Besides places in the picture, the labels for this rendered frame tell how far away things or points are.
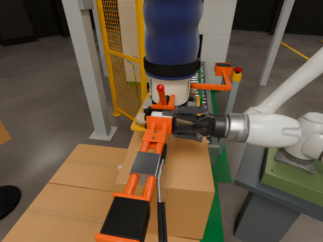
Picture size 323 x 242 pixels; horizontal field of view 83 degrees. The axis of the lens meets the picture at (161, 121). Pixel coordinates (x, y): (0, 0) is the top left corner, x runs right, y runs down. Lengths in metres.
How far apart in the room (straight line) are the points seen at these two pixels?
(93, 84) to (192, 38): 1.66
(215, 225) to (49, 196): 1.26
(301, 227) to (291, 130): 1.52
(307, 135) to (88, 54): 1.90
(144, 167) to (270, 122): 0.38
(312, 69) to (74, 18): 1.86
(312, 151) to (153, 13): 0.92
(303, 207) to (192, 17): 0.97
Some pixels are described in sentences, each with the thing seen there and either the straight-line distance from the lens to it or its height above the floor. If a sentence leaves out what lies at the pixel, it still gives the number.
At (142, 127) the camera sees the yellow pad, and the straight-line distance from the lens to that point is 0.77.
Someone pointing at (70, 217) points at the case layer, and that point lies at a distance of 1.27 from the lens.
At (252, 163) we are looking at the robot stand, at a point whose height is 0.75.
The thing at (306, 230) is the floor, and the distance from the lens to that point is 2.10.
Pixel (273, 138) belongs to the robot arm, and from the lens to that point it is 0.61.
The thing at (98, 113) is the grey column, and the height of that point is 0.37.
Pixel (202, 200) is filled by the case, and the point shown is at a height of 0.88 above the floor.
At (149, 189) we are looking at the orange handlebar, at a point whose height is 1.24.
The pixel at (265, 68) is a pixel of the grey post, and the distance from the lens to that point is 4.38.
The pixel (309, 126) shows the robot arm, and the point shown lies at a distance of 1.09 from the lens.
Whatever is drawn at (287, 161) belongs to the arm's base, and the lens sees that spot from 1.20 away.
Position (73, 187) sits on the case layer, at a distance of 1.39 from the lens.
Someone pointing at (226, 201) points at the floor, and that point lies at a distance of 1.95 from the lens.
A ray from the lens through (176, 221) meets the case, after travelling 0.99.
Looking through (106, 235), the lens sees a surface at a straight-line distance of 0.36.
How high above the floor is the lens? 1.57
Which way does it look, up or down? 34 degrees down
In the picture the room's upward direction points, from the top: straight up
